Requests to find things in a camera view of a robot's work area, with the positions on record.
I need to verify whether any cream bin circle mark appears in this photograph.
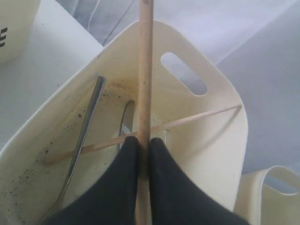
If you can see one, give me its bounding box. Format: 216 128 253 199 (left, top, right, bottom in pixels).
0 0 57 64

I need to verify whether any cream bin triangle mark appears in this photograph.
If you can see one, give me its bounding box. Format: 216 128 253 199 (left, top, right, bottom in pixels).
0 21 248 225

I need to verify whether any cream bin square mark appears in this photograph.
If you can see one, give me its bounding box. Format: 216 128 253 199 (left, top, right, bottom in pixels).
234 166 300 225

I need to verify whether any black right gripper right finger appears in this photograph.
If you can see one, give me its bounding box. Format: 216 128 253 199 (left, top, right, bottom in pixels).
148 138 248 225

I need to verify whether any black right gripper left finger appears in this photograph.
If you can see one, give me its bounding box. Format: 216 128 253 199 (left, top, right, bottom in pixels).
43 136 139 225

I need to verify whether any wooden chopstick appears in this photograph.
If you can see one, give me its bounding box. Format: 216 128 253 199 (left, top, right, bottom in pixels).
135 0 154 225
44 104 241 165

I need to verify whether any steel spoon grey handle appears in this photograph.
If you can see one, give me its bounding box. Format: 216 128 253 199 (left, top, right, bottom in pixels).
38 76 106 225

